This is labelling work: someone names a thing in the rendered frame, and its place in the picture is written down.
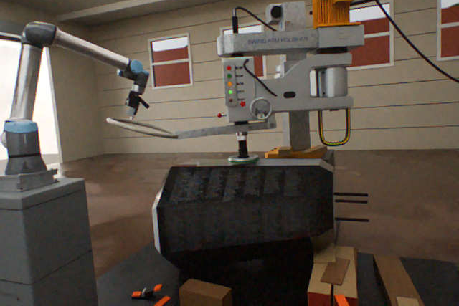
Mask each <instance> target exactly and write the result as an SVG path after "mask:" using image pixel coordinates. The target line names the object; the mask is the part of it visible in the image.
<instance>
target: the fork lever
mask: <svg viewBox="0 0 459 306"><path fill-rule="evenodd" d="M256 130H269V129H268V121H265V122H258V123H248V124H247V125H227V126H220V127H213V128H201V129H195V130H183V131H177V132H176V133H175V135H178V138H177V139H176V140H181V139H187V138H199V137H206V136H213V135H225V134H231V133H243V132H250V131H256Z"/></svg>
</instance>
